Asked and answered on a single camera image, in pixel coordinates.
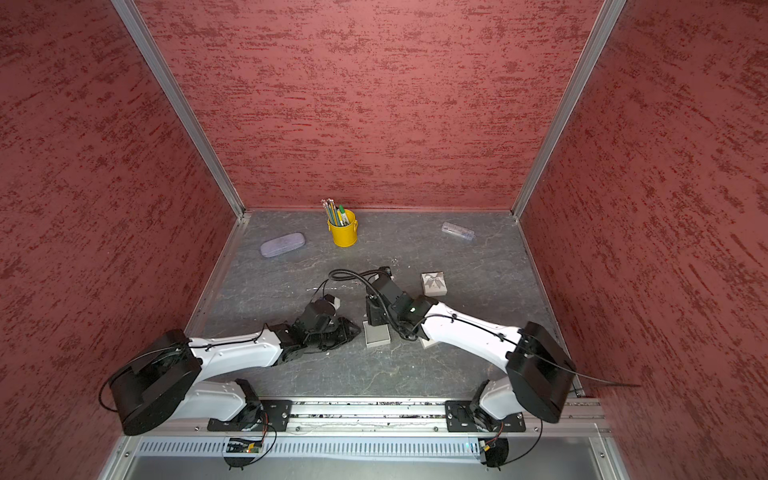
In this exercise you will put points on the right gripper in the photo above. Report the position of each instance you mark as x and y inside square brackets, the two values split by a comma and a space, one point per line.
[373, 313]

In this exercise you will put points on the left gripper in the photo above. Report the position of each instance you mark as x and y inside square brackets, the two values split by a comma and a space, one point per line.
[345, 334]

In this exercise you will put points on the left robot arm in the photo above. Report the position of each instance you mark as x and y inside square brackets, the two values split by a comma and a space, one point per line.
[177, 376]

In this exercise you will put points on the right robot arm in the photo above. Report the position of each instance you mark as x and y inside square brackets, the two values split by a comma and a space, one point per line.
[538, 374]

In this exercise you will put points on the yellow pencil cup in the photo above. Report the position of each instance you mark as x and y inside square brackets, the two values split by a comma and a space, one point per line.
[347, 235]

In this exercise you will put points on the pencils and markers bunch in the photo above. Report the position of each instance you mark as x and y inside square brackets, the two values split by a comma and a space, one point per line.
[336, 214]

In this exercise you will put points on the purple glasses case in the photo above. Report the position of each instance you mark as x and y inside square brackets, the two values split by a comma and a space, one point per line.
[282, 245]

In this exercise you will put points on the clear plastic case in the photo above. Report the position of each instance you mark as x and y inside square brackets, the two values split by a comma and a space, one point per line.
[458, 231]

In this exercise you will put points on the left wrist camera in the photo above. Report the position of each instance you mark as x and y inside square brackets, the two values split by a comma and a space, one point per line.
[333, 300]

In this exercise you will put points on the aluminium front rail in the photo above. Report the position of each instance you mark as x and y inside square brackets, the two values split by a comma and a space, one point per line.
[393, 416]

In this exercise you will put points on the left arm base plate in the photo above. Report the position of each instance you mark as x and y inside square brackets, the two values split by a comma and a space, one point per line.
[268, 414]

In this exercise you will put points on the white perforated cable duct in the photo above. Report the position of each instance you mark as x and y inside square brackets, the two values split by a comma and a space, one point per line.
[440, 449]

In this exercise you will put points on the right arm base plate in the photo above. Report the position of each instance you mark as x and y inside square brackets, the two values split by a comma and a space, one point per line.
[466, 417]

